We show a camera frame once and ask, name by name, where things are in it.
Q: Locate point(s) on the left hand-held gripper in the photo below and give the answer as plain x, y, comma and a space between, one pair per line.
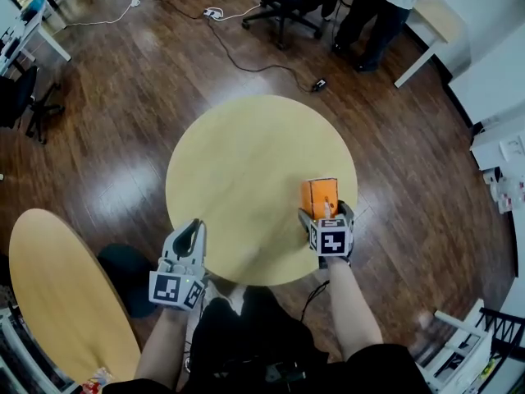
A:
166, 287

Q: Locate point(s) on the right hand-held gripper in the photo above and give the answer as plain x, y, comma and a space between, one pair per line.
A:
332, 240

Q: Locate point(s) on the orange box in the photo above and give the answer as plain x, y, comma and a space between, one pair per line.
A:
320, 197

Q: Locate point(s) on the person's left forearm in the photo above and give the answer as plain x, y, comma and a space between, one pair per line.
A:
164, 343

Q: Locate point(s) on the person's right forearm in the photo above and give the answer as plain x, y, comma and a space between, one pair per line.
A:
352, 310

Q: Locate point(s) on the large round wooden table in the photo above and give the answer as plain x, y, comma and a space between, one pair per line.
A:
61, 281

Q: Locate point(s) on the black table base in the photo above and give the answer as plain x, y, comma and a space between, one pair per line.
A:
127, 277

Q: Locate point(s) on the small round wooden table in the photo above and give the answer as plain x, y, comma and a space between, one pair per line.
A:
246, 158

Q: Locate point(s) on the person's black clothing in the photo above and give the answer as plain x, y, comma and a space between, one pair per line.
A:
254, 343

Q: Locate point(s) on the black power adapter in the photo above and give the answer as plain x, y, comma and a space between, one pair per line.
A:
320, 83

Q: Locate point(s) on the grey waist device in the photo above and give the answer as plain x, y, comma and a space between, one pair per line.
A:
285, 372

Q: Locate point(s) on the white box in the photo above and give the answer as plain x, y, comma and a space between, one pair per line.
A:
488, 150

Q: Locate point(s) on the white storage rack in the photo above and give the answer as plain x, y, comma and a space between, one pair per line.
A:
459, 343

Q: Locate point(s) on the black metal rack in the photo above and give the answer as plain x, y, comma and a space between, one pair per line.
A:
504, 326

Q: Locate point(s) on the white counter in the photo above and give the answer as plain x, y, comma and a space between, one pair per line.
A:
492, 80

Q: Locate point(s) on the white table with wooden top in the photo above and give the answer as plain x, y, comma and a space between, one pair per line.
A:
435, 19

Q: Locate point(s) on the white power strip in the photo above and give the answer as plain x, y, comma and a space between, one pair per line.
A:
212, 13

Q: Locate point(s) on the white computer desk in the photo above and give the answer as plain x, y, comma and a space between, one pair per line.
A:
37, 27

